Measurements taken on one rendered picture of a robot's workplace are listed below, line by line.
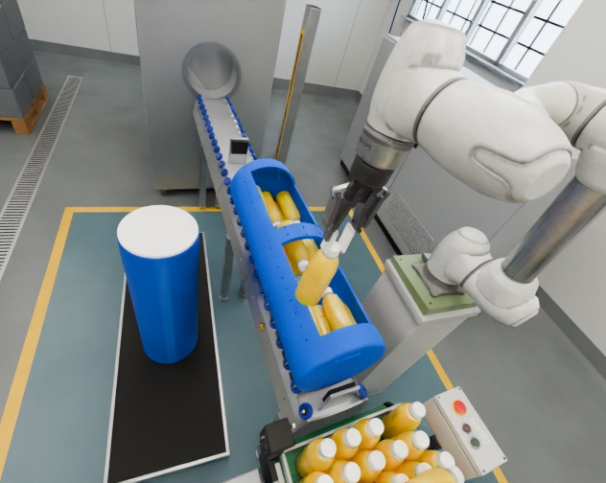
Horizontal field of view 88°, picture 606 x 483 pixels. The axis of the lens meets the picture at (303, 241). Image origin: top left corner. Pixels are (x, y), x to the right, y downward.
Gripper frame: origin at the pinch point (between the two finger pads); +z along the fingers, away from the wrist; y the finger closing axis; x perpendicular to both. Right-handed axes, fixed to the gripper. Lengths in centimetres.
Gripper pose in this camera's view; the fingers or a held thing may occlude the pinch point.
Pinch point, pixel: (337, 239)
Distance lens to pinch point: 70.0
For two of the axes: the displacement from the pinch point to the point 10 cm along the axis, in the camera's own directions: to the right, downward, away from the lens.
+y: -8.9, 0.6, -4.5
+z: -2.8, 7.1, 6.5
